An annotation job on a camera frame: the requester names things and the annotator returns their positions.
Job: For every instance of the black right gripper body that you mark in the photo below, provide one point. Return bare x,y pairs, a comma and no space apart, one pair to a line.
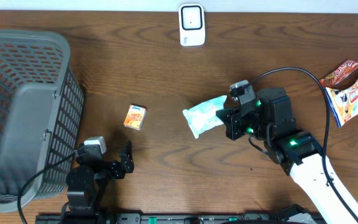
252,124

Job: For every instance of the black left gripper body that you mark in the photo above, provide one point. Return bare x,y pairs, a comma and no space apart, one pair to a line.
112,169

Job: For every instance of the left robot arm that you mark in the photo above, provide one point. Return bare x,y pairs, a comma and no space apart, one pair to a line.
88,183

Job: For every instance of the orange tissue pack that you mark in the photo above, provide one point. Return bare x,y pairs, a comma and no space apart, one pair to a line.
135,117

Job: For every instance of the white barcode scanner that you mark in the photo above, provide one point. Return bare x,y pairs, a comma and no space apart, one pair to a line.
192,25

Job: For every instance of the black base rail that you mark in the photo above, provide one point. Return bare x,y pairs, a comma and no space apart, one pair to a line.
135,218

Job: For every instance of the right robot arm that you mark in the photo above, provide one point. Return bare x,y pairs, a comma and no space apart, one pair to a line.
267,116

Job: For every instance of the yellow snack chips bag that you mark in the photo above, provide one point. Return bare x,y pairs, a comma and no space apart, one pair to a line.
343,103

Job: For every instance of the mint green wipes packet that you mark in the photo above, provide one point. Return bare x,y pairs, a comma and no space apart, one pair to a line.
202,117

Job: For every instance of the red Top chocolate bar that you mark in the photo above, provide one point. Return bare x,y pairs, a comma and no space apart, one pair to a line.
341,73

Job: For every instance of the grey plastic shopping basket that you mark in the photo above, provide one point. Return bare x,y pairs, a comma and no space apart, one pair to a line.
41,104

